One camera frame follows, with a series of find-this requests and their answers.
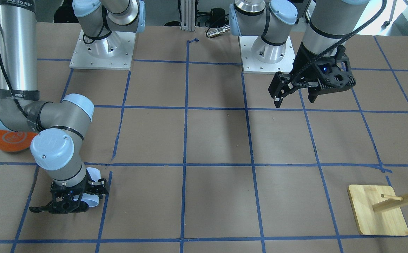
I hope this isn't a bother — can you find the light blue plastic cup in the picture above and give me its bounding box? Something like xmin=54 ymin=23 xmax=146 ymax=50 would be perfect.
xmin=81 ymin=167 xmax=101 ymax=208

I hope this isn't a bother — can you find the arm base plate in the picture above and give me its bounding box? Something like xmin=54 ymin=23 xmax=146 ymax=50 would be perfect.
xmin=239 ymin=36 xmax=295 ymax=74
xmin=69 ymin=31 xmax=137 ymax=70

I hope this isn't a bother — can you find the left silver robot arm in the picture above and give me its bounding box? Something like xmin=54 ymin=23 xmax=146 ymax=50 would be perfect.
xmin=229 ymin=0 xmax=368 ymax=108

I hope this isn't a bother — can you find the wooden cup rack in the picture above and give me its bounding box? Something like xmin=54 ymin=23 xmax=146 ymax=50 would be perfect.
xmin=348 ymin=184 xmax=408 ymax=236

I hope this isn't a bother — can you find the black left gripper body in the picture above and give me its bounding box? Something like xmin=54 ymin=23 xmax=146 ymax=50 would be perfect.
xmin=292 ymin=45 xmax=356 ymax=93

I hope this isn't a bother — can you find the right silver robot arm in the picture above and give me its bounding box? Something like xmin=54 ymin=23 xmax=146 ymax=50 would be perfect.
xmin=0 ymin=0 xmax=109 ymax=214

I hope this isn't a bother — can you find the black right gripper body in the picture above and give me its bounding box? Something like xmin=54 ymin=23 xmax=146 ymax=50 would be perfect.
xmin=50 ymin=175 xmax=109 ymax=214

